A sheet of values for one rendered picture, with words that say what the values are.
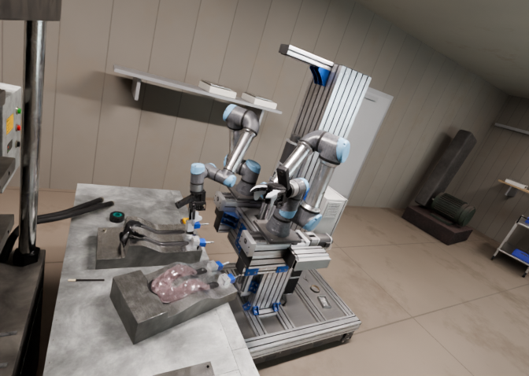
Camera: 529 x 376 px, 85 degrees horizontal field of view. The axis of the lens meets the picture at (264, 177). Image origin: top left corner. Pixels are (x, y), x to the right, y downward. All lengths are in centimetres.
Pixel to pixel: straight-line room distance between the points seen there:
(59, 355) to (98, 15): 293
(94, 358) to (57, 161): 282
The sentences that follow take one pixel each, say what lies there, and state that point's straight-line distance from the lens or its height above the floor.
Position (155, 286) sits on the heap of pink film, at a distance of 141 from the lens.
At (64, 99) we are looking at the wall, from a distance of 364.
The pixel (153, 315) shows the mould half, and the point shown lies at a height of 91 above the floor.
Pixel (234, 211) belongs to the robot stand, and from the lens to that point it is 209.
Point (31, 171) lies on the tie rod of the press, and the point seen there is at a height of 124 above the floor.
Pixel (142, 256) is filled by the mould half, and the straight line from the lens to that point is 160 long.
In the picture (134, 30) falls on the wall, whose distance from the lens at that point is 354.
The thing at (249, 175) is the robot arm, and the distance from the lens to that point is 202.
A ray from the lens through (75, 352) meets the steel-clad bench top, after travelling 133.
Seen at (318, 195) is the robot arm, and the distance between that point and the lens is 155.
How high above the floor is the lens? 185
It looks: 19 degrees down
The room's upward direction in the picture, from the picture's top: 18 degrees clockwise
